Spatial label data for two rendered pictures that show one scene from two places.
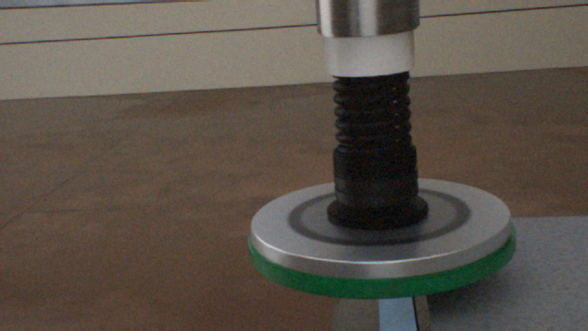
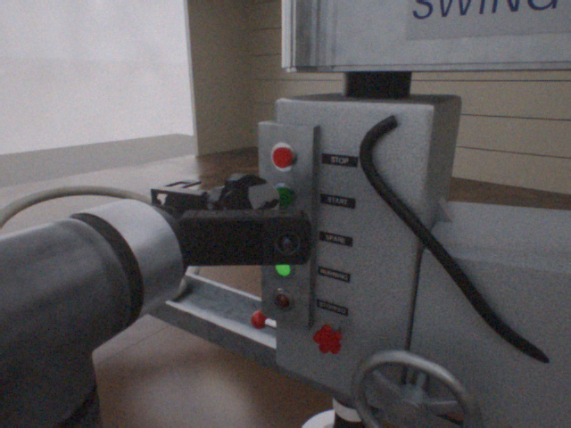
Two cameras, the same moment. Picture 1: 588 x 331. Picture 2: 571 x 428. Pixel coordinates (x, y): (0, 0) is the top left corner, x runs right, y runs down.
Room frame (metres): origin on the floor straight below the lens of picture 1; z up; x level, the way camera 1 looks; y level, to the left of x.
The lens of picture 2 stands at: (0.09, -0.26, 1.55)
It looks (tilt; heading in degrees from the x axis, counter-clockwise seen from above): 19 degrees down; 33
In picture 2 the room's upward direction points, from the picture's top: straight up
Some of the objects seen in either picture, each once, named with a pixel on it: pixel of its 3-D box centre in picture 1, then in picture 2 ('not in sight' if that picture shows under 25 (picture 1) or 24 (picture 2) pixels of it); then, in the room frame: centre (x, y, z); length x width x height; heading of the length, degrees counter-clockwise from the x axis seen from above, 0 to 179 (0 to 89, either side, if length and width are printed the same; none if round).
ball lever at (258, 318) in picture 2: not in sight; (270, 324); (0.54, 0.06, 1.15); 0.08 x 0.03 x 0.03; 93
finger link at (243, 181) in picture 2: not in sight; (241, 196); (0.39, -0.01, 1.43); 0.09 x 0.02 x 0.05; 7
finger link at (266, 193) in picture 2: not in sight; (246, 190); (0.43, 0.02, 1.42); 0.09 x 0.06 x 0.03; 7
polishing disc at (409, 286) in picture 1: (378, 223); not in sight; (0.62, -0.06, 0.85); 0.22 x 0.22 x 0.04
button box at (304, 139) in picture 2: not in sight; (288, 229); (0.50, 0.00, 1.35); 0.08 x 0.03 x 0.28; 93
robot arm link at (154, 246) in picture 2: not in sight; (124, 264); (0.25, -0.01, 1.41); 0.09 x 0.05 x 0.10; 97
